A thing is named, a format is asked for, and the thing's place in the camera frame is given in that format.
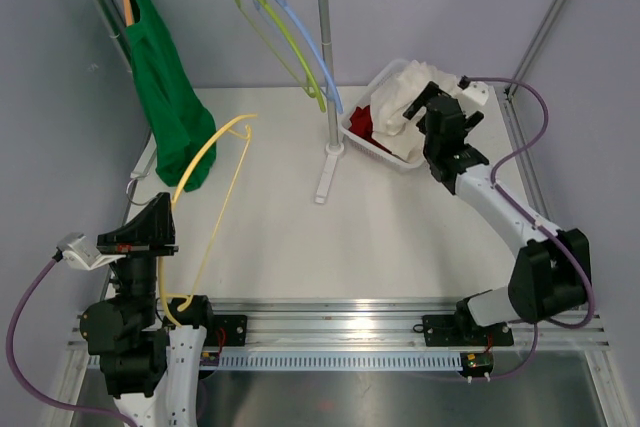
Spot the white plastic basket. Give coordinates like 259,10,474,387
338,58,425,173

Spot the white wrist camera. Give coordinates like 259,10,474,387
456,76,489,109
56,232,124,271

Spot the lime green hanger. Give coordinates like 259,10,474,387
233,0,332,113

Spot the white slotted cable duct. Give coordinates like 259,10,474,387
200,350,462,372

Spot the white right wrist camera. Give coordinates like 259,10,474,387
456,76,489,109

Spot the beige t shirt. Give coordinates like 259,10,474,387
368,59,464,164

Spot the aluminium frame rail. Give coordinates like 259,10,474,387
67,296,612,352

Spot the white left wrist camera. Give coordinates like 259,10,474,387
56,232,124,271

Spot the orange hanger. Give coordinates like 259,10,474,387
122,0,135,27

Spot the silver clothes rack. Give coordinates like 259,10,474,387
60,0,351,206

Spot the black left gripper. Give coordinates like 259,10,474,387
96,191,179,328

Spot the red t shirt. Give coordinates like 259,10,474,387
349,105,390,154

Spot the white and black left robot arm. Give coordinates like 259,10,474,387
80,192,216,426

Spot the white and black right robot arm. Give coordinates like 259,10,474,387
403,82,595,348

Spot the aluminium corner post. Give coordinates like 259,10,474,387
504,0,569,99

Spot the green t shirt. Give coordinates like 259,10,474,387
126,0,217,187

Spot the light blue plastic hanger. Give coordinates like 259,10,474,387
252,0,344,114

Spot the yellow hanger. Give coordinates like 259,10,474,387
124,112,260,331

